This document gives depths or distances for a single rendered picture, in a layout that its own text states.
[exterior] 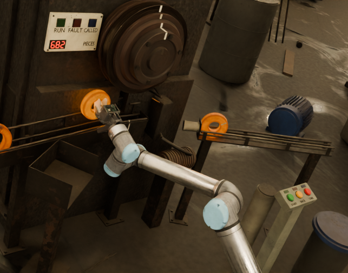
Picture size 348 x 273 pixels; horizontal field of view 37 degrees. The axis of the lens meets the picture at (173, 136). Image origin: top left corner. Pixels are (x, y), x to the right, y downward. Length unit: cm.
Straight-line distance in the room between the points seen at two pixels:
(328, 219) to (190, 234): 83
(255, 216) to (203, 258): 41
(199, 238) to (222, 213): 111
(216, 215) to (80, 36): 102
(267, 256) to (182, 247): 50
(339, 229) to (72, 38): 179
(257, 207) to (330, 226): 43
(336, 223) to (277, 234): 37
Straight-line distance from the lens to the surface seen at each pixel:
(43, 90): 248
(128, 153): 234
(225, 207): 217
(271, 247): 302
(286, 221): 290
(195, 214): 340
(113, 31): 241
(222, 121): 292
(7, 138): 242
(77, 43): 246
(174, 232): 321
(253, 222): 301
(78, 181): 239
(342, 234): 307
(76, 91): 255
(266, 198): 290
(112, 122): 245
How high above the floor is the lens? 206
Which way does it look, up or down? 30 degrees down
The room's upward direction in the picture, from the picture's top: 18 degrees clockwise
